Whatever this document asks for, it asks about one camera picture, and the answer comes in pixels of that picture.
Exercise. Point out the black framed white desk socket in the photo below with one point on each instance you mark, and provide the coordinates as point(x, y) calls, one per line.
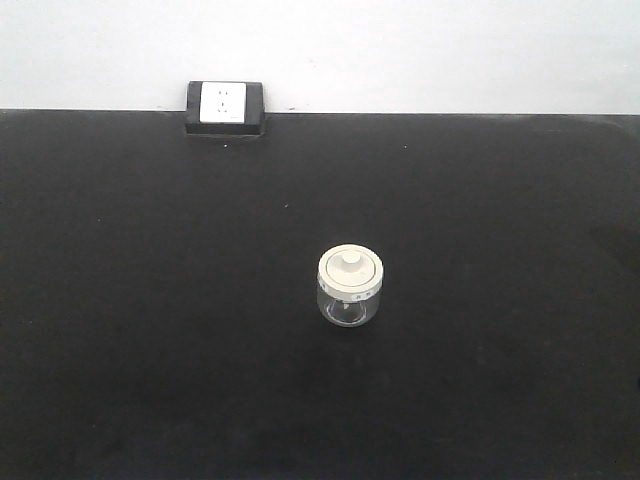
point(225, 109)

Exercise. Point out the glass jar with white lid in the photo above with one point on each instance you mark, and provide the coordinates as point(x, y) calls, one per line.
point(349, 285)

